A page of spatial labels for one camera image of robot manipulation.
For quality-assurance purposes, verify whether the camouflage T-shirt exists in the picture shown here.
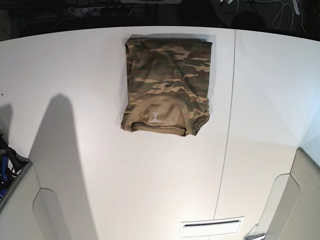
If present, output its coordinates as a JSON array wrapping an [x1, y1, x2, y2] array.
[[120, 37, 212, 137]]

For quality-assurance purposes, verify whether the black power strip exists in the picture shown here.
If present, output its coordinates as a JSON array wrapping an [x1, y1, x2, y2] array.
[[69, 5, 132, 18]]

